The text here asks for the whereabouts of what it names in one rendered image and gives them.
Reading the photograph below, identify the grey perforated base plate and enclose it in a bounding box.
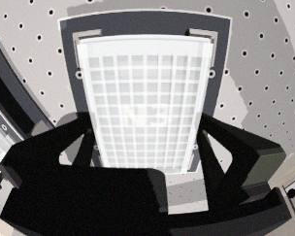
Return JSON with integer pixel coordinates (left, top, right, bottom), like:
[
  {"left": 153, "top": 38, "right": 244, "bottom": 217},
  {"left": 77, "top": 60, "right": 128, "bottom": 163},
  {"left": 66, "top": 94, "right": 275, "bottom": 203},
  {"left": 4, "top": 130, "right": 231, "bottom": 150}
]
[{"left": 0, "top": 0, "right": 295, "bottom": 214}]

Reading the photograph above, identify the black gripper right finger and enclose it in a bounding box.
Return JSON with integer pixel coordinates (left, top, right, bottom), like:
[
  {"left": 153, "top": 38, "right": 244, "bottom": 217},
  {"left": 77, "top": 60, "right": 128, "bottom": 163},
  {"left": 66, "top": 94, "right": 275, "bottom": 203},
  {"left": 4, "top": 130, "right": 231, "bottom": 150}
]
[{"left": 196, "top": 113, "right": 286, "bottom": 210}]

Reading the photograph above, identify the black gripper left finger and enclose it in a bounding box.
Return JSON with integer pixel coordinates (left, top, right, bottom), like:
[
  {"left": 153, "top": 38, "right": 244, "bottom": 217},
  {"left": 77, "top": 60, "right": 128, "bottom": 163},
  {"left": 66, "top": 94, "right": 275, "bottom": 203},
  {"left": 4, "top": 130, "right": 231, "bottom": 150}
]
[{"left": 5, "top": 113, "right": 95, "bottom": 166}]

